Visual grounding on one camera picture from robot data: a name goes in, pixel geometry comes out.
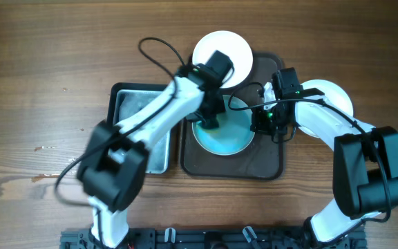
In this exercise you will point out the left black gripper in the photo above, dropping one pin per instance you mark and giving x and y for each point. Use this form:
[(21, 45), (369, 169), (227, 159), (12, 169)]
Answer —
[(220, 107)]

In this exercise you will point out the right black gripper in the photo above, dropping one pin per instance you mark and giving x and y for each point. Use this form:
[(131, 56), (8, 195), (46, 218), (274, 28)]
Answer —
[(259, 126)]

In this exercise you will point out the white plate blue smear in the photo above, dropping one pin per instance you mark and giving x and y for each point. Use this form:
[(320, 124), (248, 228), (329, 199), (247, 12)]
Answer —
[(231, 137)]

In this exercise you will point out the green yellow sponge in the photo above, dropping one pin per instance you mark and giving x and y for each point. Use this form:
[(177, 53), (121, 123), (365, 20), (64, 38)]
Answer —
[(210, 124)]

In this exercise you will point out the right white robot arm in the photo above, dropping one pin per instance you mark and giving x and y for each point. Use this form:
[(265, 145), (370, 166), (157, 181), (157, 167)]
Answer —
[(365, 161)]

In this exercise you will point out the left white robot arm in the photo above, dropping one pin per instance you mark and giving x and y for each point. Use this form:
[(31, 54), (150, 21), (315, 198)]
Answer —
[(113, 169)]

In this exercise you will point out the black soapy water tray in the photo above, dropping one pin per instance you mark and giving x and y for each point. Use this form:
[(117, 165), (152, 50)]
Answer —
[(126, 99)]

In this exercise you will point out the white plate blue streak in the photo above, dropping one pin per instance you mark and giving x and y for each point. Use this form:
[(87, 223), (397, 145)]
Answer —
[(232, 45)]

